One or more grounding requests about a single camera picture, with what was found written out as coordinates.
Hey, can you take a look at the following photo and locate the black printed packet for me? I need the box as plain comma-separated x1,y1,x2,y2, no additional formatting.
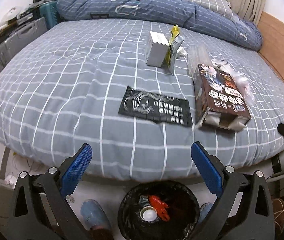
118,85,192,127

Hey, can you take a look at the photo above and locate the red crumpled wrapper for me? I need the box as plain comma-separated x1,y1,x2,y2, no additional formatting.
148,195,169,222

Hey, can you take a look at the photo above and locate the brown checked slipper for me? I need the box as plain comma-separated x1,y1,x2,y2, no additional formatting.
272,198,284,228

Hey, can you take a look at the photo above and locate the pile of dark clutter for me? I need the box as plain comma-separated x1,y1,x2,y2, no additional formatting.
0,0,57,40

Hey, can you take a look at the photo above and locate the black trash bin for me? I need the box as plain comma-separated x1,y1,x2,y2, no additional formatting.
118,180,200,240

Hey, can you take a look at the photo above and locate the yellow and silver packet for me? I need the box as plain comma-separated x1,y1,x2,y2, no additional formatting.
166,25,184,75

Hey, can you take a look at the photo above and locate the bed with grey checked sheet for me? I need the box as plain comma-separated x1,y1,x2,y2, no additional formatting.
0,17,284,183

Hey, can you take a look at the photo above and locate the white plastic object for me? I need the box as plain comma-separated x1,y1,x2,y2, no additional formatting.
0,6,20,28

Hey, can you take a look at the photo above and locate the teal hard suitcase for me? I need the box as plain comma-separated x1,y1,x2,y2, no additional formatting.
39,0,62,29

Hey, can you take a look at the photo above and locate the white tissue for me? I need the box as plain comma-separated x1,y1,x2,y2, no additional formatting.
177,46,188,59

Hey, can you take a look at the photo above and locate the blue slipper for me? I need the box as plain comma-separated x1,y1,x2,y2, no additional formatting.
199,202,214,224
80,199,111,232

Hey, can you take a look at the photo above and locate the clear bubble wrap bag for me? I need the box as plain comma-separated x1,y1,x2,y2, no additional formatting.
187,44,211,75

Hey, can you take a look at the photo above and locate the wooden bed frame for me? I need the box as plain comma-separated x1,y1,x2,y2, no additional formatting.
257,11,284,110

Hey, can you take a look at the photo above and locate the brown printed cardboard box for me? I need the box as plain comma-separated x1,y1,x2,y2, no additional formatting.
193,64,252,130

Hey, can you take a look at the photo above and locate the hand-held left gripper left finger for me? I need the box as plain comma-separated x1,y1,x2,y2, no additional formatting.
8,143,93,240

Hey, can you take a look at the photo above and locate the blue striped quilt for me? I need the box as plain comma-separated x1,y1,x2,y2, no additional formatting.
57,0,263,51

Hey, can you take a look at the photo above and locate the white round lid in bin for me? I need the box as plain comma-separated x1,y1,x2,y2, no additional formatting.
139,207,157,221

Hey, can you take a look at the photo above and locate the clear plastic bag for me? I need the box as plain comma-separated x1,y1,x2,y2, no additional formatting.
211,60,255,105

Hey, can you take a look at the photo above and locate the white cardboard box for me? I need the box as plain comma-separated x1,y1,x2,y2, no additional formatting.
146,31,170,67

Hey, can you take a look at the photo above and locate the black bed bracket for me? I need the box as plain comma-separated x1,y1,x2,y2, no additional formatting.
272,155,282,174

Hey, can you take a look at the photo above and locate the grey hard suitcase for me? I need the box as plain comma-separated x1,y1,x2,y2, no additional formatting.
0,17,48,72

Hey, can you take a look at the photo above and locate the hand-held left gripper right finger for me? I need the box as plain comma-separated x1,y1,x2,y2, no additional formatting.
191,141,275,240

